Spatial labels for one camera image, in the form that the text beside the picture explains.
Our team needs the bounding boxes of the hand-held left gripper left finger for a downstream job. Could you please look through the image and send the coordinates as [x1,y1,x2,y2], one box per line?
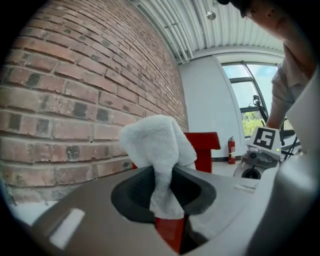
[31,164,179,256]

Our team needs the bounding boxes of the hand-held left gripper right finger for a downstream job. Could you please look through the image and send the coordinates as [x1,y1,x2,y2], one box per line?
[170,165,260,255]

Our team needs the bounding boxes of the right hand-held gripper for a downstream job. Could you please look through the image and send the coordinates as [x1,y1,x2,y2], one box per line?
[233,126,283,180]

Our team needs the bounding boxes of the red fire extinguisher box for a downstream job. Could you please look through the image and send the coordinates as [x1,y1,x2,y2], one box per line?
[131,131,221,254]

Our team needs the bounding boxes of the white cloth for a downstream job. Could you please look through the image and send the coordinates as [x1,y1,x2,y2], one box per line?
[118,114,199,221]

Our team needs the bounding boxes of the person's right forearm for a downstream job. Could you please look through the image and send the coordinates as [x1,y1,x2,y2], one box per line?
[265,98,298,130]

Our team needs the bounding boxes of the red fire extinguisher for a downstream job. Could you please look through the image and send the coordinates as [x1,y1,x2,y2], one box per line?
[227,135,237,165]

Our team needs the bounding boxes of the black metal stand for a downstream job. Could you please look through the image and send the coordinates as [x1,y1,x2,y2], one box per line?
[279,117,302,164]

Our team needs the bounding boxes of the black framed window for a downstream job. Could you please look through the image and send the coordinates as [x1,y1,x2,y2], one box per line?
[220,60,297,138]

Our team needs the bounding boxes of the person's beige shirt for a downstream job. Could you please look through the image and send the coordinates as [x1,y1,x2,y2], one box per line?
[270,42,316,107]

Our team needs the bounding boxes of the person's head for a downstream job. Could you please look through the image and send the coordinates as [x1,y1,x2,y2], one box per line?
[238,0,316,76]

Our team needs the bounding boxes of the white ceiling pipes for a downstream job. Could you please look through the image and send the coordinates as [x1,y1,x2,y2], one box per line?
[132,0,195,65]

